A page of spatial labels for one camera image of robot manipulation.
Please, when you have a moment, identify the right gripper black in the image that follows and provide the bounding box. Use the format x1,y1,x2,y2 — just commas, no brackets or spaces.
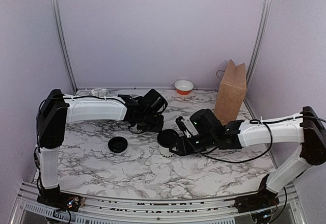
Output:
169,133,216,157

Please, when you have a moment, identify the black plastic cup lid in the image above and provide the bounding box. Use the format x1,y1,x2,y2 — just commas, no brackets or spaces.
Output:
157,129,180,148

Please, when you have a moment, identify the brown paper bag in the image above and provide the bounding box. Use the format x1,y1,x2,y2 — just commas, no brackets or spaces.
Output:
213,59,247,125

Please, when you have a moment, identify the white paper cup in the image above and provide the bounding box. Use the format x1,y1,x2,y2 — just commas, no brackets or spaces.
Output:
158,145,176,159

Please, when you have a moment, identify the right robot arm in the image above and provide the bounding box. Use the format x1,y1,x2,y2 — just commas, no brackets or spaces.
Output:
169,106,325,213

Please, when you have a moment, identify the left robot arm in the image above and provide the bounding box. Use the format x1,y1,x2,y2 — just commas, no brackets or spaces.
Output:
34,89,168,210

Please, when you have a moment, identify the orange white bowl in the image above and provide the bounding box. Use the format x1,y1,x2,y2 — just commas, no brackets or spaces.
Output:
174,80,194,95

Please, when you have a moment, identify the grey cylindrical canister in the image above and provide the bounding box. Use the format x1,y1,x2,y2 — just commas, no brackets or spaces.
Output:
91,88,109,98

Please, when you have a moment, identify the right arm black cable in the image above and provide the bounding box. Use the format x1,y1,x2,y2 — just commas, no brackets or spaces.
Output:
178,117,326,163

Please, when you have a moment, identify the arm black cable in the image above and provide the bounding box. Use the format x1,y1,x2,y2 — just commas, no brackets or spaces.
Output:
178,117,326,163
33,94,143,194

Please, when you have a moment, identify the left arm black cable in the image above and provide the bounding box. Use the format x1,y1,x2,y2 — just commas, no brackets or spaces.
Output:
33,94,143,194

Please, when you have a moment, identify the front aluminium rail base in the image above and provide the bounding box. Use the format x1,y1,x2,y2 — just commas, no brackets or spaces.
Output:
9,182,307,223

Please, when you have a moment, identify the right aluminium frame post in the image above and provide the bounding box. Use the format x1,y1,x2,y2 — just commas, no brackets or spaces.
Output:
246,0,276,92

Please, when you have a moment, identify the aluminium frame post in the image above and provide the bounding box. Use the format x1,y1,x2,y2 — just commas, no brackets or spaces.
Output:
51,0,77,94
246,0,276,92

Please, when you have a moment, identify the left aluminium frame post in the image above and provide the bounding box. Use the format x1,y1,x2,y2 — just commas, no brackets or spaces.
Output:
51,0,77,94

